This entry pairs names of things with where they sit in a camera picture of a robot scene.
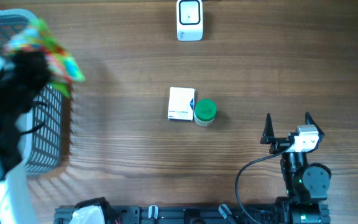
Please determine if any grey plastic mesh basket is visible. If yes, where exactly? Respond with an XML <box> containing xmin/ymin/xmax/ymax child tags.
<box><xmin>0</xmin><ymin>9</ymin><xmax>63</xmax><ymax>176</ymax></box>

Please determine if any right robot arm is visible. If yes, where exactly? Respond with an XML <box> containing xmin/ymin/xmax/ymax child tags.
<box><xmin>260</xmin><ymin>113</ymin><xmax>332</xmax><ymax>224</ymax></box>

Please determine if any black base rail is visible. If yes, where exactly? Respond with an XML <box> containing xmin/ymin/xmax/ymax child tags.
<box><xmin>53</xmin><ymin>203</ymin><xmax>331</xmax><ymax>224</ymax></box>

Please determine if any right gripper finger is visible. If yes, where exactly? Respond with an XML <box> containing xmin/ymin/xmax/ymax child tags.
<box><xmin>260</xmin><ymin>113</ymin><xmax>275</xmax><ymax>144</ymax></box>
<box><xmin>305</xmin><ymin>111</ymin><xmax>325</xmax><ymax>138</ymax></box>

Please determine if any white blue carton box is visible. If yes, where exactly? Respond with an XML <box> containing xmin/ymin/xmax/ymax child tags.
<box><xmin>167</xmin><ymin>87</ymin><xmax>196</xmax><ymax>121</ymax></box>

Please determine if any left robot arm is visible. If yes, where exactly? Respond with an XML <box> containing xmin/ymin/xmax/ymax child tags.
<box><xmin>0</xmin><ymin>51</ymin><xmax>52</xmax><ymax>182</ymax></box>

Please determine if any green lid jar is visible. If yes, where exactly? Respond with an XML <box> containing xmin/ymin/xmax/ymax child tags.
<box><xmin>194</xmin><ymin>99</ymin><xmax>217</xmax><ymax>127</ymax></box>

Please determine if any white barcode scanner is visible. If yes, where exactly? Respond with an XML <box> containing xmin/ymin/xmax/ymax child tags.
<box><xmin>176</xmin><ymin>0</ymin><xmax>204</xmax><ymax>42</ymax></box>

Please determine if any Haribo gummy candy bag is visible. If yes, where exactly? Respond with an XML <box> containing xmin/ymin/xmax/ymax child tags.
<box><xmin>3</xmin><ymin>19</ymin><xmax>85</xmax><ymax>98</ymax></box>

